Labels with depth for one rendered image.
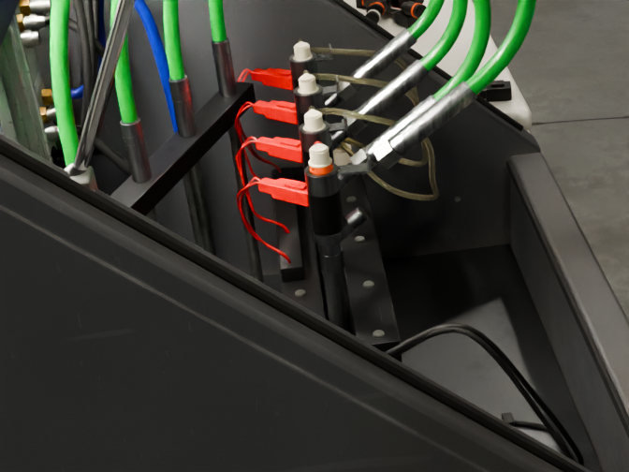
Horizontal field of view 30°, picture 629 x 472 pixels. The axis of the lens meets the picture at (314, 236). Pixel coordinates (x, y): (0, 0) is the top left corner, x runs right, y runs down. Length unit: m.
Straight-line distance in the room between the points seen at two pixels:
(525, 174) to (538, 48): 2.71
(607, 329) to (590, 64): 2.84
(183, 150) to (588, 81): 2.76
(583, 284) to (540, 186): 0.19
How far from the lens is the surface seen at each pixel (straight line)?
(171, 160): 1.10
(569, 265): 1.16
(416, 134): 0.96
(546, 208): 1.26
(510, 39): 0.95
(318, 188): 0.97
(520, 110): 1.39
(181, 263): 0.62
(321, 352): 0.65
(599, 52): 3.97
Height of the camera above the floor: 1.60
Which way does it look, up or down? 32 degrees down
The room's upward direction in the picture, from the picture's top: 7 degrees counter-clockwise
